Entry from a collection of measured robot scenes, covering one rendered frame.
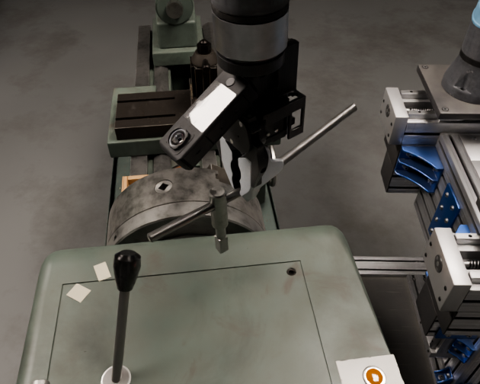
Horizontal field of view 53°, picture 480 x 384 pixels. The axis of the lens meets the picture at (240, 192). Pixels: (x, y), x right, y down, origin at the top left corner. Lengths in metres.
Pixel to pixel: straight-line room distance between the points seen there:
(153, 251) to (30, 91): 2.94
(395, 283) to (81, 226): 1.51
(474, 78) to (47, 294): 1.03
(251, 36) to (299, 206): 2.09
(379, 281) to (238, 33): 1.67
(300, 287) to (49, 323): 0.35
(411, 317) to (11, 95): 2.84
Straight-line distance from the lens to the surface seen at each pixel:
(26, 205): 2.75
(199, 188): 0.86
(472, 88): 1.29
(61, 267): 0.76
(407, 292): 2.05
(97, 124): 3.16
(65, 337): 0.70
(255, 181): 0.57
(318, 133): 0.67
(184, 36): 1.91
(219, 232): 0.65
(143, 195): 0.87
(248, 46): 0.47
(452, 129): 1.35
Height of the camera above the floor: 1.84
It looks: 45 degrees down
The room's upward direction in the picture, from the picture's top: straight up
